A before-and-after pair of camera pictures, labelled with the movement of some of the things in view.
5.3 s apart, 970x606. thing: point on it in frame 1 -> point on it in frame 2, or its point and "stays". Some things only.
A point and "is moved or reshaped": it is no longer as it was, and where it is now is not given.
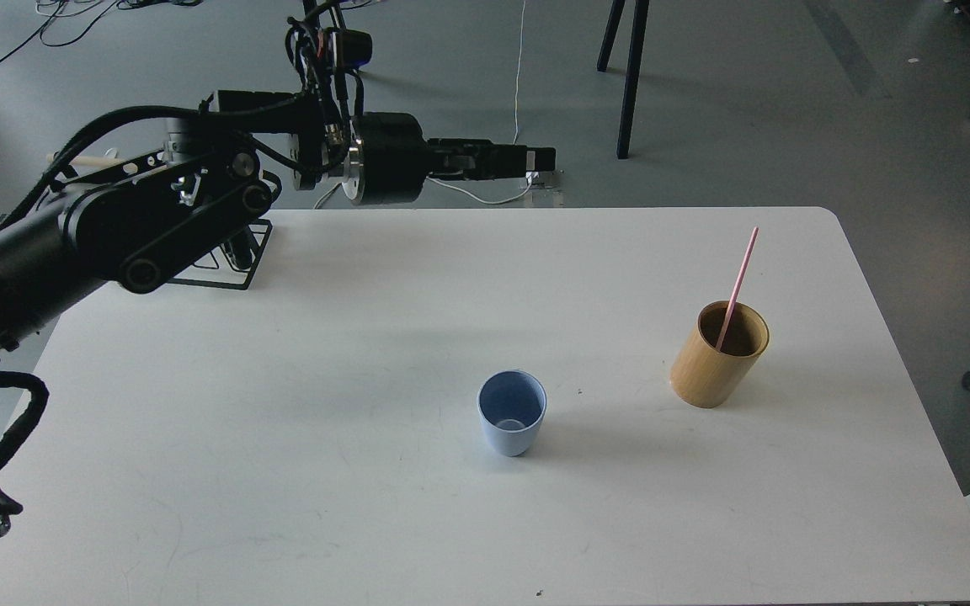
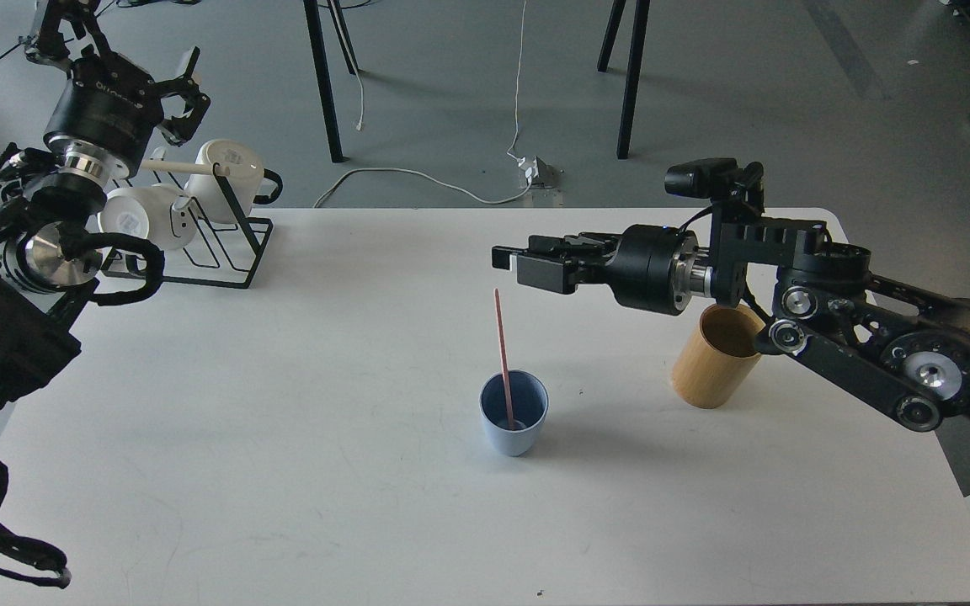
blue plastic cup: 512,405 stays
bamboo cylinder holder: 703,376 stays
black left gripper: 392,158 -> 109,109
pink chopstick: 737,289 is moved or reshaped
